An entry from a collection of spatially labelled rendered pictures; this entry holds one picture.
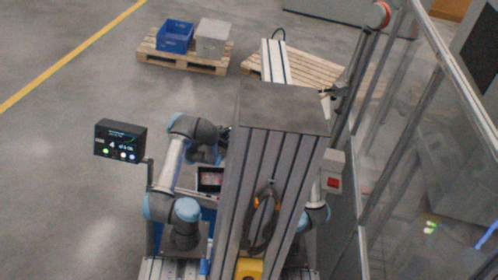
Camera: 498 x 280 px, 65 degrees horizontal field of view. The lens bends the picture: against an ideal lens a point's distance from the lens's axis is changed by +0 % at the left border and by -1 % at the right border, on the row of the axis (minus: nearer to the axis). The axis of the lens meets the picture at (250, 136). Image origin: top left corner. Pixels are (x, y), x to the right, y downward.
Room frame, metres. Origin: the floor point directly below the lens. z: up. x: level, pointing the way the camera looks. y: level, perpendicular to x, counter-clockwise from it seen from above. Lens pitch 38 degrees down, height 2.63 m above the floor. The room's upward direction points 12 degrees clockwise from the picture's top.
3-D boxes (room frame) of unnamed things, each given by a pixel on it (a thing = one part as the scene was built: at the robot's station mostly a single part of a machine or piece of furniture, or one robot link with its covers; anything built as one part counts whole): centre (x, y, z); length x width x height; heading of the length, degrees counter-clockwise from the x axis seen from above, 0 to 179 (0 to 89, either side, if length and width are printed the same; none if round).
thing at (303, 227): (1.24, -0.29, 1.20); 0.13 x 0.12 x 0.14; 132
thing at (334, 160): (2.15, -0.59, 0.92); 0.17 x 0.16 x 0.11; 89
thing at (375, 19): (2.38, -0.60, 1.88); 0.16 x 0.07 x 0.16; 34
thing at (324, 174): (2.08, -0.55, 0.85); 0.36 x 0.24 x 0.03; 179
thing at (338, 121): (2.38, -0.60, 0.90); 0.08 x 0.06 x 1.80; 34
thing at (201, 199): (1.62, 0.11, 0.82); 0.90 x 0.04 x 0.08; 89
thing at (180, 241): (1.17, 0.21, 1.09); 0.15 x 0.15 x 0.10
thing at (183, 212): (1.17, 0.22, 1.20); 0.13 x 0.12 x 0.14; 88
